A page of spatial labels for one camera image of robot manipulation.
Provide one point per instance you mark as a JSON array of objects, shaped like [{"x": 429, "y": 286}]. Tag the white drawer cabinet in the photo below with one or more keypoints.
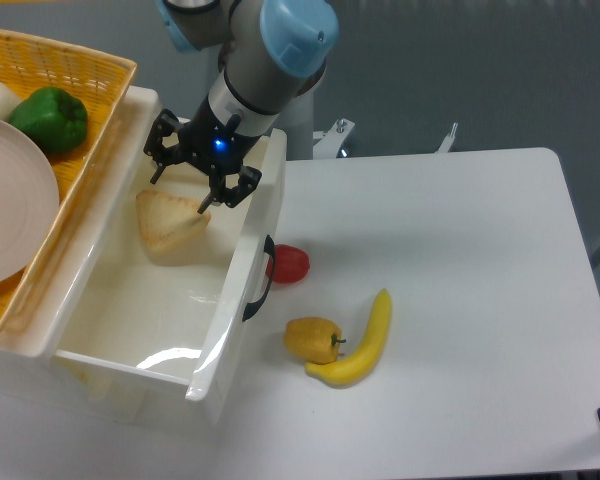
[{"x": 28, "y": 344}]

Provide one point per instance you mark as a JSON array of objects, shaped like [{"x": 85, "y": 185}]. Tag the yellow bell pepper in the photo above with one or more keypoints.
[{"x": 313, "y": 339}]

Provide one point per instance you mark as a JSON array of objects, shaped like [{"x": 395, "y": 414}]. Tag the triangle toasted bread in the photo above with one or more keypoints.
[{"x": 170, "y": 228}]

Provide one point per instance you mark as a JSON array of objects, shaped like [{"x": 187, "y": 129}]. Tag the white upper drawer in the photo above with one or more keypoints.
[{"x": 173, "y": 322}]

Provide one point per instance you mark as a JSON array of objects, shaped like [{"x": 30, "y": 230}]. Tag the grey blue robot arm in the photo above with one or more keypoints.
[{"x": 278, "y": 47}]

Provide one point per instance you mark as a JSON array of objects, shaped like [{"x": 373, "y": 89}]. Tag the yellow banana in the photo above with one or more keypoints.
[{"x": 360, "y": 363}]

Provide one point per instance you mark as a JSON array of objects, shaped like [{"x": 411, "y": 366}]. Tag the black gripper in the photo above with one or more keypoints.
[{"x": 209, "y": 146}]

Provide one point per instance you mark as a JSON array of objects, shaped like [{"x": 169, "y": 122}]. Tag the black drawer handle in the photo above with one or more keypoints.
[{"x": 264, "y": 279}]

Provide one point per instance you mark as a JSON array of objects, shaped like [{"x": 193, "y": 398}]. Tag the red bell pepper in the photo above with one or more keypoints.
[{"x": 291, "y": 265}]

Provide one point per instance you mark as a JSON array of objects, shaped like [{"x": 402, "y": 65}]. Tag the yellow woven basket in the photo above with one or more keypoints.
[{"x": 100, "y": 81}]

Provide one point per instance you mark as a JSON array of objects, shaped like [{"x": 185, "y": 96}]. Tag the pink round plate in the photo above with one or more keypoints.
[{"x": 29, "y": 200}]

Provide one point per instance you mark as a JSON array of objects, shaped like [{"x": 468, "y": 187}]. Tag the green bell pepper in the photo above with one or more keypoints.
[{"x": 53, "y": 119}]

